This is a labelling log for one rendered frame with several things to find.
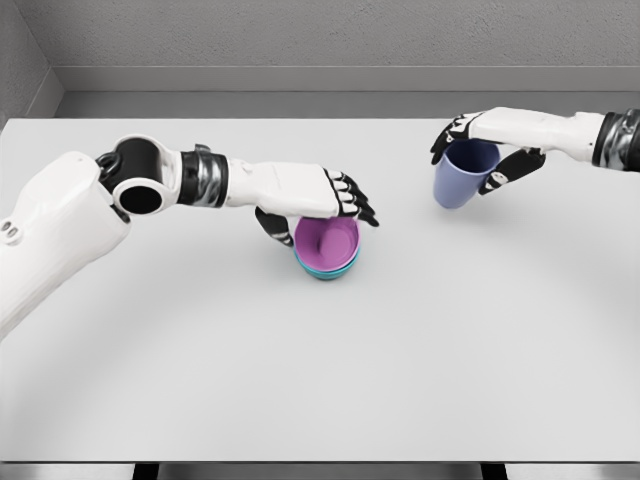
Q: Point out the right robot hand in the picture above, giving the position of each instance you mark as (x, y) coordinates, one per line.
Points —
(500, 130)

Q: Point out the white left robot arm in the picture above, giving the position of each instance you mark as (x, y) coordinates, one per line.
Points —
(60, 235)

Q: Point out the blue cup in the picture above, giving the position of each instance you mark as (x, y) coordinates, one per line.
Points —
(462, 175)

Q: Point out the teal bowl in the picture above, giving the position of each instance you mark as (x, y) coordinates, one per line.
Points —
(327, 274)

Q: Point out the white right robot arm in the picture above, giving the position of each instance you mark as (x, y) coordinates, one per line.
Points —
(585, 131)

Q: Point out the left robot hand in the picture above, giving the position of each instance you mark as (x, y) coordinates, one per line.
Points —
(305, 187)

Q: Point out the purple bowl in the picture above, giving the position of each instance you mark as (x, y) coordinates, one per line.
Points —
(327, 245)

